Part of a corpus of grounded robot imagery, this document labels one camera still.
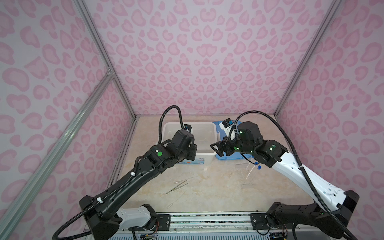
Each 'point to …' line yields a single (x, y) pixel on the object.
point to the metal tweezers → (179, 185)
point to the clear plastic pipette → (171, 204)
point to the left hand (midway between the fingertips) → (194, 145)
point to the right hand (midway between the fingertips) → (218, 141)
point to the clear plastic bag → (247, 184)
